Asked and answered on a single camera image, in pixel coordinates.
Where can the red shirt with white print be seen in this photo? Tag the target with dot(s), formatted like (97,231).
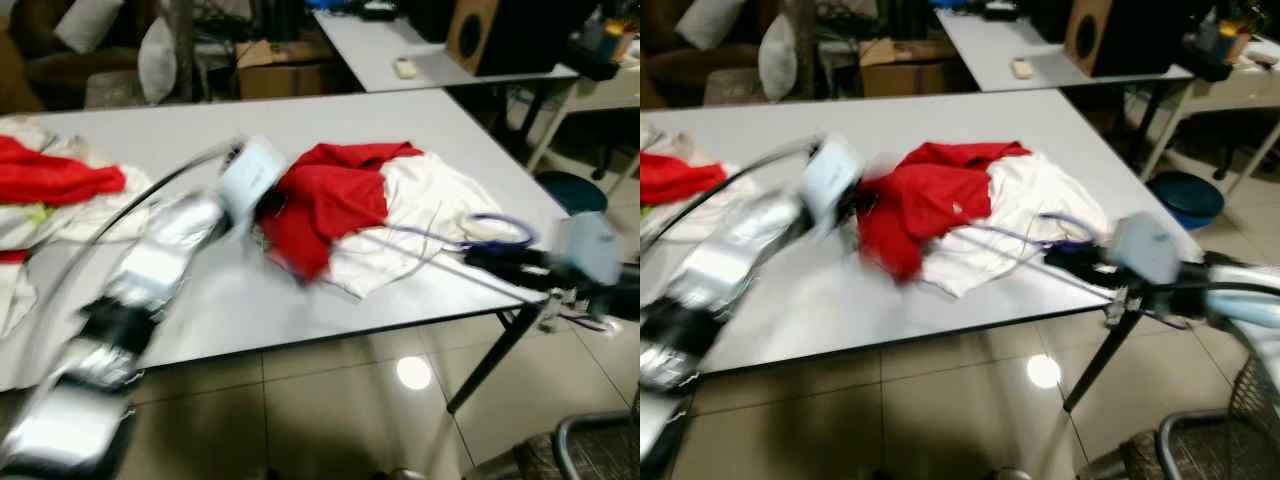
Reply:
(330,195)
(930,195)

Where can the purple plastic hanger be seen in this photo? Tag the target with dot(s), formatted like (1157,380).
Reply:
(495,216)
(1065,215)

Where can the white shirt with green print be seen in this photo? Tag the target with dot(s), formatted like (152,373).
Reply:
(725,185)
(90,215)

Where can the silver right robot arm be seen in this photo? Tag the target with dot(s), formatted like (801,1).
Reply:
(1250,320)
(610,290)

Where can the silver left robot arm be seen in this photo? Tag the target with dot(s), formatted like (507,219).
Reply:
(160,260)
(740,255)

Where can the white table black legs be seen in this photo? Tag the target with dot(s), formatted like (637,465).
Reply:
(380,45)
(300,120)
(900,115)
(1000,45)

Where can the dark blue round bin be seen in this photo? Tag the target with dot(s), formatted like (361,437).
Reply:
(1190,200)
(575,190)

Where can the cream white garment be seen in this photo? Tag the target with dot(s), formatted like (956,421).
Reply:
(1030,200)
(430,200)

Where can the brown cardboard box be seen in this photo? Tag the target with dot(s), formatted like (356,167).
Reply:
(900,75)
(280,75)

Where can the light grey pillow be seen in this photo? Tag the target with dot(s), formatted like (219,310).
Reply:
(710,20)
(157,60)
(778,58)
(90,22)

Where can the white remote control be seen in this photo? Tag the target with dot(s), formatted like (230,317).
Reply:
(405,68)
(1022,68)

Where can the brown armchair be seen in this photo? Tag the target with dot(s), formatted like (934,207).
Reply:
(30,70)
(690,70)

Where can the wooden front black speaker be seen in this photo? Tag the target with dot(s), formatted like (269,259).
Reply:
(1140,35)
(520,35)

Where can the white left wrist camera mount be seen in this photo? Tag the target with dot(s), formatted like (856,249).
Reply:
(830,175)
(250,175)

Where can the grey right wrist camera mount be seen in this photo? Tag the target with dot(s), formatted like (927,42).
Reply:
(588,248)
(1145,248)

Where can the mesh chair metal frame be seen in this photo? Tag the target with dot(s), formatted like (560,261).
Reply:
(1250,420)
(590,455)

